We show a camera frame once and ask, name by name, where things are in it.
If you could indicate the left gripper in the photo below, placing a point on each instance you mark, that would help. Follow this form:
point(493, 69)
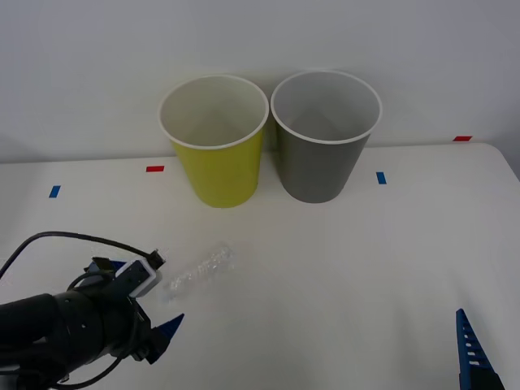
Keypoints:
point(142, 337)

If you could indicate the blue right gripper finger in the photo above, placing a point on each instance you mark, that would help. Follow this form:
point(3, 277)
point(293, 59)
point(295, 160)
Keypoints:
point(467, 365)

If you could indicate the clear plastic bottle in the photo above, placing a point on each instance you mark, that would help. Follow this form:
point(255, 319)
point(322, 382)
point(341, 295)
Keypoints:
point(203, 268)

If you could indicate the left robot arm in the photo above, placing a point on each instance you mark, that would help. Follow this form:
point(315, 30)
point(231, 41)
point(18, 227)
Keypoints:
point(61, 325)

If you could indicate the yellow-green plastic bin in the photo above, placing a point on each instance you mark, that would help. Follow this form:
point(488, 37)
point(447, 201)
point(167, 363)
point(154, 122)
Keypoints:
point(219, 174)

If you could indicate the grey plastic bin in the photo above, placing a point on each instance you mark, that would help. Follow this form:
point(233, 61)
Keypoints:
point(317, 170)

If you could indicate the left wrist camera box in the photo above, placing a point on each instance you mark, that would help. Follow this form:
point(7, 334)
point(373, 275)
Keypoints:
point(138, 278)

